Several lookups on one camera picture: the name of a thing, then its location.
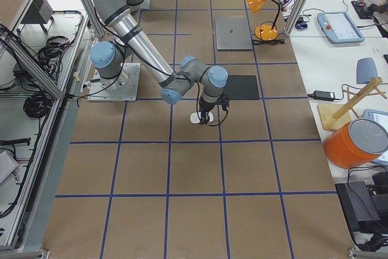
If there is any orange desk lamp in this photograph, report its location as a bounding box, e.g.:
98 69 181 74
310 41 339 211
246 0 280 43

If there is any black monitor box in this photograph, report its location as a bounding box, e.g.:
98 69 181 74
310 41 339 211
335 181 380 234

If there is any teach pendant tablet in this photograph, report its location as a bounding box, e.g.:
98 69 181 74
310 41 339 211
316 12 364 44

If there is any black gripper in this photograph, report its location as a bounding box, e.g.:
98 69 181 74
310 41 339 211
199 93 230 125

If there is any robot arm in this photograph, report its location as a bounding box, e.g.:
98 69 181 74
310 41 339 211
91 0 229 124

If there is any silver laptop notebook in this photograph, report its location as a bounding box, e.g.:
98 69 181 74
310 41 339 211
215 16 252 51

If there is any orange cylindrical container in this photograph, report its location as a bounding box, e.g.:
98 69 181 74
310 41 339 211
323 118 387 169

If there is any black mousepad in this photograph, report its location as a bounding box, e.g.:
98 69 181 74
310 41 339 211
223 75 260 100

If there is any black power adapter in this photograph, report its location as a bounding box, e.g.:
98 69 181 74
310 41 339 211
312 90 335 101

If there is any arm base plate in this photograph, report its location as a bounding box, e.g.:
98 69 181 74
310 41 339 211
132 0 151 11
87 62 141 102

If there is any grey mouse pad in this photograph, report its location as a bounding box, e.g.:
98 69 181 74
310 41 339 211
356 58 378 84

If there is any wooden stand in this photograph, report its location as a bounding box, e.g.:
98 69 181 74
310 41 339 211
318 77 387 131

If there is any white computer mouse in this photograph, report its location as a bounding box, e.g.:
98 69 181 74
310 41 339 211
190 112 214 124

